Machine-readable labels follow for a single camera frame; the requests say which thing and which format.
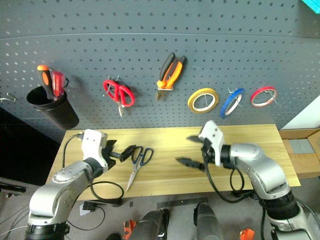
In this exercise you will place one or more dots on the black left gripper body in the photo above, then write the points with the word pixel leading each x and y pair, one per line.
pixel 107 157

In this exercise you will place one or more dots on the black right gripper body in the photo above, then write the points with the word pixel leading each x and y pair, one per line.
pixel 208 152

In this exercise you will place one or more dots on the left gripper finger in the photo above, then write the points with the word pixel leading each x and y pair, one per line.
pixel 117 155
pixel 130 150

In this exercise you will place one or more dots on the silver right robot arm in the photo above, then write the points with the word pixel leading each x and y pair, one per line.
pixel 265 170

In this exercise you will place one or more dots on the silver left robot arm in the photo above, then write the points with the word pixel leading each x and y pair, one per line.
pixel 62 190

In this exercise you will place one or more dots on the yellow tape roll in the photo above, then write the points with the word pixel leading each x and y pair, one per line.
pixel 191 101

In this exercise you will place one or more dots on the blue tape roll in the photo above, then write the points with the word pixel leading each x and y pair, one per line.
pixel 228 102

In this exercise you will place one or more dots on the red tape roll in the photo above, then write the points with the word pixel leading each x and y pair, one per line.
pixel 257 93

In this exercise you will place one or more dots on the empty metal pegboard hook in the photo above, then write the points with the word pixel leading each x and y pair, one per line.
pixel 11 96

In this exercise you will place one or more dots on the grey metal pegboard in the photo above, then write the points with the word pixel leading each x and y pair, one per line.
pixel 150 30

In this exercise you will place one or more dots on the blue and black scissors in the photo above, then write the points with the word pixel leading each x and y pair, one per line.
pixel 135 167

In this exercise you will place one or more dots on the black metal strip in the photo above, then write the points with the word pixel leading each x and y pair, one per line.
pixel 182 202

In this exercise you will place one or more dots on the metal plier holder hook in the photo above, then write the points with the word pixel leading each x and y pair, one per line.
pixel 168 88

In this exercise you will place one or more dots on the white paper tag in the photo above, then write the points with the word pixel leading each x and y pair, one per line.
pixel 84 212

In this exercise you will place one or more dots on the dark rounded shape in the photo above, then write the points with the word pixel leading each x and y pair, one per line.
pixel 152 225
pixel 207 222

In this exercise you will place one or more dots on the metal scissors hook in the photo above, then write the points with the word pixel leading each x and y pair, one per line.
pixel 110 86

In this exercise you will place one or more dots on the black cup holder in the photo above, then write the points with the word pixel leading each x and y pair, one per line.
pixel 56 112

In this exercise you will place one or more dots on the orange and black pliers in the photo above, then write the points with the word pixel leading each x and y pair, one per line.
pixel 172 72

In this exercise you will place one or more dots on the orange plastic piece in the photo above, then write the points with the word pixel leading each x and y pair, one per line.
pixel 128 228
pixel 247 235

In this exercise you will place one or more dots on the black cabinet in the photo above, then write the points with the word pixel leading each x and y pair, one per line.
pixel 22 150

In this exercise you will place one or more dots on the brown cardboard box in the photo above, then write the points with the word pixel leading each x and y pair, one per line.
pixel 305 165

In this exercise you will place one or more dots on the orange and black screwdriver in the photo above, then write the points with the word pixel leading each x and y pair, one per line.
pixel 46 80

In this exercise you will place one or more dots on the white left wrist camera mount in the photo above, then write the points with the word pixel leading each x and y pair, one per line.
pixel 92 147

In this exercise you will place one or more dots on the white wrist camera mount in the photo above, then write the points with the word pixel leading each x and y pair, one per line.
pixel 212 135
pixel 92 147

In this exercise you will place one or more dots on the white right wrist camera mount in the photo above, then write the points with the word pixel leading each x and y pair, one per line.
pixel 212 135

